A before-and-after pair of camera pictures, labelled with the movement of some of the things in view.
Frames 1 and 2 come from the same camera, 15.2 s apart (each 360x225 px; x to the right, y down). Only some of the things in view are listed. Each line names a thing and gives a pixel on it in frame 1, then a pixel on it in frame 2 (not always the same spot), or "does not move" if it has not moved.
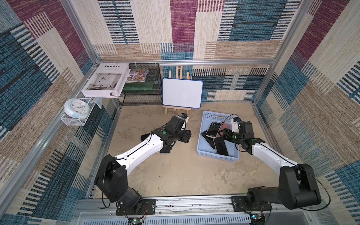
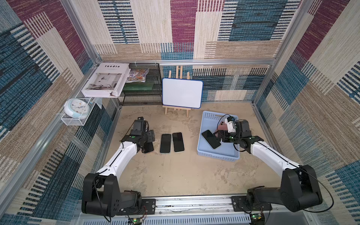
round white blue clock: (78, 108) does not move
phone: (213, 130) -> (178, 142)
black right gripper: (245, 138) does not move
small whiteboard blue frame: (182, 93) does not move
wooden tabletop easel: (177, 67) does not move
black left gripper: (186, 136) -> (150, 137)
